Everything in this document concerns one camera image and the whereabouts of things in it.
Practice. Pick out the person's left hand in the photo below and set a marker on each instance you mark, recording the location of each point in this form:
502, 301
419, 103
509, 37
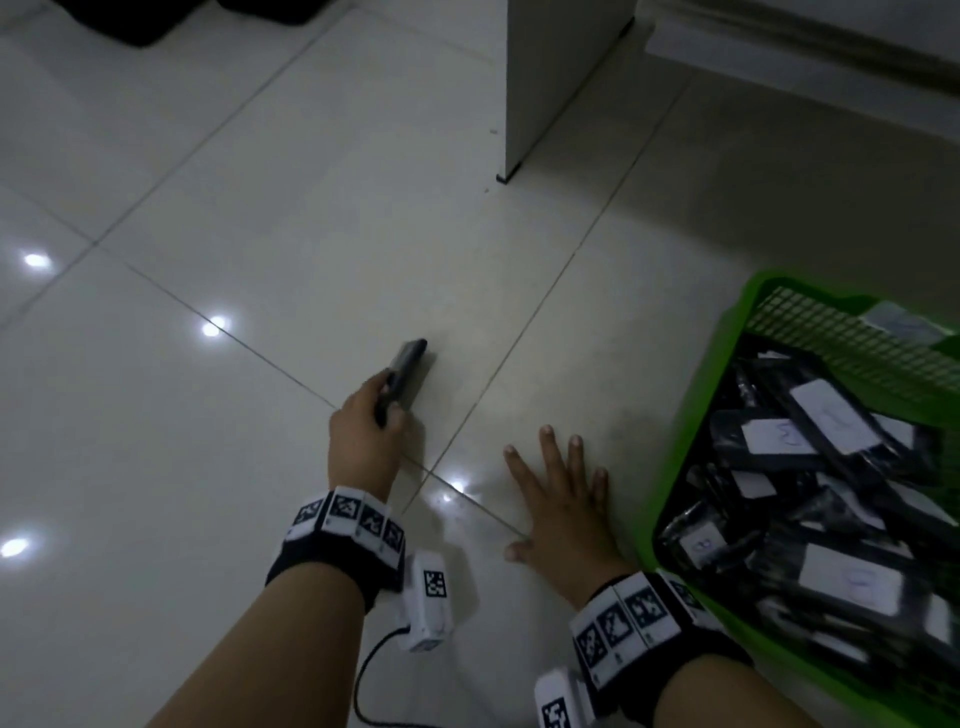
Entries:
360, 450

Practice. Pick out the person's right hand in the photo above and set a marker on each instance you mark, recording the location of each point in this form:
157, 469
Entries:
570, 525

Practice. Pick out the person's left thumb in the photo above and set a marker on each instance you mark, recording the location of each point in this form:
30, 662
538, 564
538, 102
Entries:
397, 421

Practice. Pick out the person's right thumb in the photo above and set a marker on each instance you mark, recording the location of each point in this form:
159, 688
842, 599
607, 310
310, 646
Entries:
519, 552

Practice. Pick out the person's right little finger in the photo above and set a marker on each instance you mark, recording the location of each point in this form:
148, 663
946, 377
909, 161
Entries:
599, 491

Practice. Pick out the person's right middle finger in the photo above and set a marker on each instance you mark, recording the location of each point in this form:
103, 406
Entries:
552, 459

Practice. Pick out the black phone case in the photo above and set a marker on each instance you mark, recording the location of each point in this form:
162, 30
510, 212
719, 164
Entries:
405, 367

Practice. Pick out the person's right forearm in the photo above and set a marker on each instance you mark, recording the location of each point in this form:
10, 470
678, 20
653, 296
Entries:
720, 697

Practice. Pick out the person's left forearm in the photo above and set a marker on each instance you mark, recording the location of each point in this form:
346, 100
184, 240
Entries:
277, 652

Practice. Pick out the black wristband with marker tags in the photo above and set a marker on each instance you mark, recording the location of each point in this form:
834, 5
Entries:
341, 540
645, 637

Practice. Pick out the green plastic basket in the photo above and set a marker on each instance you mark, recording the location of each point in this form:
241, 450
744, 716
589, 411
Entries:
701, 390

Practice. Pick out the pile of black labelled cases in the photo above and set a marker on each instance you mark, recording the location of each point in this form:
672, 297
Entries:
810, 510

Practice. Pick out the white paper tag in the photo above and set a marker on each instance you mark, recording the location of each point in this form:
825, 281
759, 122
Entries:
904, 324

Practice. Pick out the white cabinet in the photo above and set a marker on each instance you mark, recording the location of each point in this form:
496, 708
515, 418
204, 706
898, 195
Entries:
555, 75

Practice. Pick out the black floor mat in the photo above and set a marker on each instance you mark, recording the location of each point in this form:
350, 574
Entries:
150, 15

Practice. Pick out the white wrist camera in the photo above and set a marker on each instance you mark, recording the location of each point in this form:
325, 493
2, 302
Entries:
561, 701
427, 600

